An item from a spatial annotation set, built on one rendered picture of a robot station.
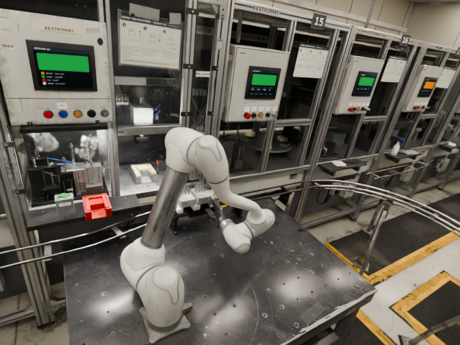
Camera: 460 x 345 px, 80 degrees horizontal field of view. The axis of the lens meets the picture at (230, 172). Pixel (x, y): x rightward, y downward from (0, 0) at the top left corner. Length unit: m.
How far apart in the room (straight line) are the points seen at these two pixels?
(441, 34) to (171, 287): 9.20
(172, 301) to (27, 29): 1.24
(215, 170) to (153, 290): 0.53
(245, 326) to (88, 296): 0.74
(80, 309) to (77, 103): 0.95
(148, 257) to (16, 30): 1.06
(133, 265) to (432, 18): 9.43
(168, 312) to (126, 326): 0.23
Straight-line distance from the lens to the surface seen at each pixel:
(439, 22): 9.72
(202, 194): 1.76
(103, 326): 1.44
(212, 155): 1.01
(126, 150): 2.13
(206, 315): 1.44
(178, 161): 1.14
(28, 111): 1.54
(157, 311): 1.26
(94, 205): 1.66
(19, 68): 1.50
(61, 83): 1.48
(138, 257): 1.31
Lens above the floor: 1.85
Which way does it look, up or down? 26 degrees down
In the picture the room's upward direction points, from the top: 8 degrees clockwise
